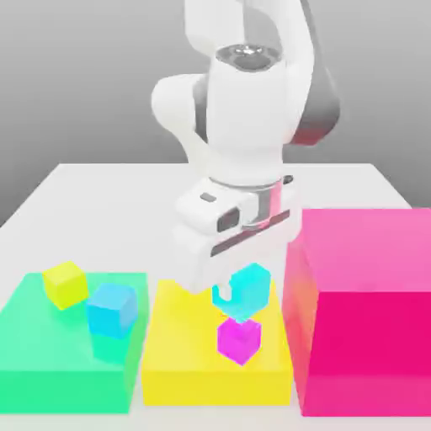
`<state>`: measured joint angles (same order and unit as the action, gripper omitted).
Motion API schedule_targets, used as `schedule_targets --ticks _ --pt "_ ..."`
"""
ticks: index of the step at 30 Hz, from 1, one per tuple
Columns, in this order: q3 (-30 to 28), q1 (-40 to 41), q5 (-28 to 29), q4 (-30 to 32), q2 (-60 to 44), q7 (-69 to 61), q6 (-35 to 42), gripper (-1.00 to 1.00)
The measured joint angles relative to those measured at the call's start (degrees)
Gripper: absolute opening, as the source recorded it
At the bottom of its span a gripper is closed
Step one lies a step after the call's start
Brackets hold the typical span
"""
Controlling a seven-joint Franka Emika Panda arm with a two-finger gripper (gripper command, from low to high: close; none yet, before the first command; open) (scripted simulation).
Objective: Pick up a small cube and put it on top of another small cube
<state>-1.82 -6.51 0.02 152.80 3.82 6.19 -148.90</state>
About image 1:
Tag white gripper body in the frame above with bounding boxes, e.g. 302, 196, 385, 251
172, 186, 303, 285

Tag small cyan cube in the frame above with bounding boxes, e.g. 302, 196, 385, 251
210, 262, 272, 324

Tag small magenta cube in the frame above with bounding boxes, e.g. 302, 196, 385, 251
216, 317, 263, 367

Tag small blue cube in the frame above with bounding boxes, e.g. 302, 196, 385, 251
85, 282, 139, 340

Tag small yellow cube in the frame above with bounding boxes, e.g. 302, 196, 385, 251
41, 260, 89, 311

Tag large yellow box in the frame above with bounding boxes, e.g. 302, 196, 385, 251
141, 278, 293, 407

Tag large pink box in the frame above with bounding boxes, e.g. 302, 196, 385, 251
282, 207, 431, 418

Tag large green box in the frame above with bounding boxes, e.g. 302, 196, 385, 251
0, 271, 149, 414

